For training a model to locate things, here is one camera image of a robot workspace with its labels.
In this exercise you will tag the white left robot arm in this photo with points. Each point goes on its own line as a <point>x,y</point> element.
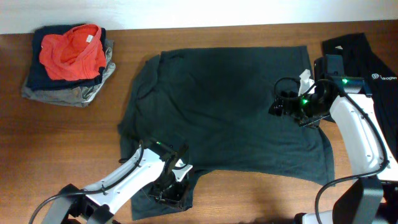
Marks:
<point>156,164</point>

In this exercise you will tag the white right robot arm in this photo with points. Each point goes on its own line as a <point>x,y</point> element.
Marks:
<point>369,195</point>

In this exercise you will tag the dark green Nike t-shirt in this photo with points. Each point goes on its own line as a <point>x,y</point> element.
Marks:
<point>217,100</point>

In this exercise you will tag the navy folded garment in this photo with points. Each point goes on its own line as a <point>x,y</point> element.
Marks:
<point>38,79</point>

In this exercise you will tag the red folded garment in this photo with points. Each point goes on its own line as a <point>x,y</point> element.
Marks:
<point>75,55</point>

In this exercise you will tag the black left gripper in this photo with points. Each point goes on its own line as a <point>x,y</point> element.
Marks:
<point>177,198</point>

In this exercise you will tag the black garment with white logo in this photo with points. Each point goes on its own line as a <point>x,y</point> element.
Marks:
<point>360,61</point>

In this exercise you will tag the grey folded garment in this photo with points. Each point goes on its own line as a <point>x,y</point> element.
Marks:
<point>80,96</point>

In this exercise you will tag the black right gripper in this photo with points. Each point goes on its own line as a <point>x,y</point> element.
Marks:
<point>289,109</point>

